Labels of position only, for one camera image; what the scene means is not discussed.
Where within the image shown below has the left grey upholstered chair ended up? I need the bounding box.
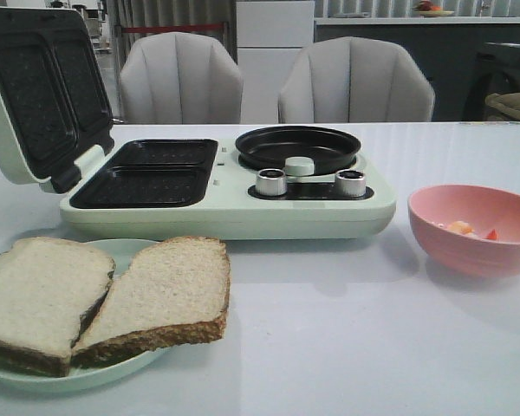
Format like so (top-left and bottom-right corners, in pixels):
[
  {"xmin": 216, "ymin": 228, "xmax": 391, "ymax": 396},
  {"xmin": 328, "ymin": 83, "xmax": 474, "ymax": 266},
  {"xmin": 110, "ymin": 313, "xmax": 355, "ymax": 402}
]
[{"xmin": 120, "ymin": 32, "xmax": 244, "ymax": 125}]

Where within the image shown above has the beige cushion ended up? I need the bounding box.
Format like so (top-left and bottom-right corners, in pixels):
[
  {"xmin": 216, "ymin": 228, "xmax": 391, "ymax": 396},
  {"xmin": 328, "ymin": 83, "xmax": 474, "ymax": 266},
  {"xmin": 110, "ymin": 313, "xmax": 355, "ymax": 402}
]
[{"xmin": 484, "ymin": 93, "xmax": 520, "ymax": 121}]

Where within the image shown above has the green breakfast maker base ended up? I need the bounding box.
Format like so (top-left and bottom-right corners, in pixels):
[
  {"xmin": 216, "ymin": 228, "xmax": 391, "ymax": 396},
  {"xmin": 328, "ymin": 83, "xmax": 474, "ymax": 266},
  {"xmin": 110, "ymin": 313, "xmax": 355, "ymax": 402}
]
[{"xmin": 60, "ymin": 138, "xmax": 395, "ymax": 240}]

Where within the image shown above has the red barrier belt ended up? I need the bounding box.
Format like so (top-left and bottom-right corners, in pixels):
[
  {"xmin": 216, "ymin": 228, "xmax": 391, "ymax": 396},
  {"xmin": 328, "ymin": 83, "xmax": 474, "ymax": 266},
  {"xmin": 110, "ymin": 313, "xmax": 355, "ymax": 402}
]
[{"xmin": 120, "ymin": 22, "xmax": 226, "ymax": 34}]

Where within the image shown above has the fruit plate on counter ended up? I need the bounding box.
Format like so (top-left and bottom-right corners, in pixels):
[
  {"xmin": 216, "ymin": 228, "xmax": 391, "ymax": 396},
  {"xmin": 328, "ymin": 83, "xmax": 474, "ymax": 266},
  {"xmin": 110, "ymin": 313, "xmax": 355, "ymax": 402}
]
[{"xmin": 413, "ymin": 0, "xmax": 454, "ymax": 17}]

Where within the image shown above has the right silver control knob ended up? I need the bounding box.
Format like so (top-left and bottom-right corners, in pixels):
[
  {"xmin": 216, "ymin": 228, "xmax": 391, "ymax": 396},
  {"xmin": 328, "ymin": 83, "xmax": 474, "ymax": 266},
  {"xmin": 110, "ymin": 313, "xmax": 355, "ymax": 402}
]
[{"xmin": 335, "ymin": 169, "xmax": 367, "ymax": 198}]

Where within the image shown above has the bread slice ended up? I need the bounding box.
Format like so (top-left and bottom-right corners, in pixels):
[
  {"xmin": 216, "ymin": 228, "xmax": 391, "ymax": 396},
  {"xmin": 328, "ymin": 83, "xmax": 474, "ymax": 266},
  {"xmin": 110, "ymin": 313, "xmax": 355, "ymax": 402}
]
[
  {"xmin": 0, "ymin": 237, "xmax": 115, "ymax": 377},
  {"xmin": 72, "ymin": 237, "xmax": 231, "ymax": 367}
]

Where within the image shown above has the grey counter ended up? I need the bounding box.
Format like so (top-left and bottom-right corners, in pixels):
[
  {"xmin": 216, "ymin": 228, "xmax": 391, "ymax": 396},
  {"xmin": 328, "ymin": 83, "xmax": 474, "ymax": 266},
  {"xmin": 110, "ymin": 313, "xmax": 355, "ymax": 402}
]
[{"xmin": 315, "ymin": 16, "xmax": 520, "ymax": 121}]

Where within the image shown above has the grey upholstered chair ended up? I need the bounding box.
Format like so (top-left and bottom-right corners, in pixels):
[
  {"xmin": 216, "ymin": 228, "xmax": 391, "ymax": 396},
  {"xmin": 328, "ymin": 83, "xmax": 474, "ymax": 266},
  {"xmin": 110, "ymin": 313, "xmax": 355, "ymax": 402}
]
[
  {"xmin": 120, "ymin": 32, "xmax": 244, "ymax": 125},
  {"xmin": 278, "ymin": 36, "xmax": 435, "ymax": 124}
]

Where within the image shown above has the pink plastic bowl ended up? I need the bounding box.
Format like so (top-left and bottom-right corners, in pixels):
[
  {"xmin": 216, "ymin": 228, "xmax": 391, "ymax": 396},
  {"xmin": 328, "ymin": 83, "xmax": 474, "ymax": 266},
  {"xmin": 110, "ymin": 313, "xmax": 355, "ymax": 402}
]
[{"xmin": 408, "ymin": 185, "xmax": 520, "ymax": 277}]

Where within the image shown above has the right grey upholstered chair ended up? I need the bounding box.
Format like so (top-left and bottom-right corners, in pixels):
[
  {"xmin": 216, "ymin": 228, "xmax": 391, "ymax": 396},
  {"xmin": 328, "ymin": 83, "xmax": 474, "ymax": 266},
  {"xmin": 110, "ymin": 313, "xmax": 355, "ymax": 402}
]
[{"xmin": 278, "ymin": 36, "xmax": 435, "ymax": 124}]

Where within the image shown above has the black round frying pan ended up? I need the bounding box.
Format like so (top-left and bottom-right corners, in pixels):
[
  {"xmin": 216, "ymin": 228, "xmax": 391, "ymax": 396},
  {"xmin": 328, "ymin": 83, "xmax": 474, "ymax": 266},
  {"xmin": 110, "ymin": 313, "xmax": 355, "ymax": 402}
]
[{"xmin": 235, "ymin": 125, "xmax": 361, "ymax": 175}]

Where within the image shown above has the silver control knob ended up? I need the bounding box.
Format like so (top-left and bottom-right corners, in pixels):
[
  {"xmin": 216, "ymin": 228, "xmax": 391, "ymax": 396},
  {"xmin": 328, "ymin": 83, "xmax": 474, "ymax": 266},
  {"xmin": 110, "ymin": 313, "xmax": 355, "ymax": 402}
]
[
  {"xmin": 335, "ymin": 169, "xmax": 367, "ymax": 198},
  {"xmin": 255, "ymin": 168, "xmax": 287, "ymax": 197}
]

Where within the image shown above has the green breakfast maker lid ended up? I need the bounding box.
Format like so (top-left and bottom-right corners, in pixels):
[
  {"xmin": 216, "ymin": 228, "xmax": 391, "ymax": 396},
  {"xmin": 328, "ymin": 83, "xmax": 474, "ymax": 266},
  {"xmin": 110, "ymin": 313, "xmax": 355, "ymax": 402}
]
[{"xmin": 0, "ymin": 7, "xmax": 114, "ymax": 193}]

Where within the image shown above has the cooked shrimp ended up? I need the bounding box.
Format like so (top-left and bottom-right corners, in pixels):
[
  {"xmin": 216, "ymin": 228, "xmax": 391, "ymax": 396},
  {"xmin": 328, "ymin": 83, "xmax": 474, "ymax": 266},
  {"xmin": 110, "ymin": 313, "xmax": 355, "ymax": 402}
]
[{"xmin": 442, "ymin": 220, "xmax": 498, "ymax": 241}]

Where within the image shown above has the left silver control knob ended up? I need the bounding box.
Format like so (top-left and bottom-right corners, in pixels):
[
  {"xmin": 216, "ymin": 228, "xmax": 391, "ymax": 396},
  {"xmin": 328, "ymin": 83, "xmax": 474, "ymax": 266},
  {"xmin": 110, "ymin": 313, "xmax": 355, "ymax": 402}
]
[{"xmin": 255, "ymin": 168, "xmax": 287, "ymax": 197}]

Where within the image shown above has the white cabinet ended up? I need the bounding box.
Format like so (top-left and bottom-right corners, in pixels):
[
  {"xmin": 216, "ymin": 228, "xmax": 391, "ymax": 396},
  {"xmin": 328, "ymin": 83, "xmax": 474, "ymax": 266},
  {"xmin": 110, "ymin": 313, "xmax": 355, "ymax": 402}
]
[{"xmin": 236, "ymin": 1, "xmax": 315, "ymax": 124}]

